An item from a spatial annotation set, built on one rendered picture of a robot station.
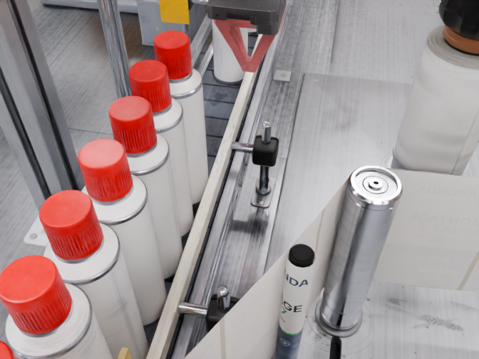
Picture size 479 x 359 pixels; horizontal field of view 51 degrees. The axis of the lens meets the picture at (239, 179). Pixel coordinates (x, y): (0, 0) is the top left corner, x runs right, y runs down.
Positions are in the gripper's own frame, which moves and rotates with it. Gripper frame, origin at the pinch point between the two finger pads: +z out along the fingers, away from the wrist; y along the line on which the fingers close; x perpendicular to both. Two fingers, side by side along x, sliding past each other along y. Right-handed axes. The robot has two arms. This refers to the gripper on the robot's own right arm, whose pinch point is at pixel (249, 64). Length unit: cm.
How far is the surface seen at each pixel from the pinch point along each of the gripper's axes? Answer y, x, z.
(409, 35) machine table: 44, -24, 19
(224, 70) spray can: 14.8, 6.1, 11.3
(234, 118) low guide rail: 2.7, 2.3, 10.2
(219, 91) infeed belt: 12.8, 6.6, 13.8
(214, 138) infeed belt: 2.3, 4.9, 13.7
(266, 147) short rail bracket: -2.4, -2.7, 9.7
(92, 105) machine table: 12.1, 27.5, 18.9
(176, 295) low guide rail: -23.8, 2.5, 9.9
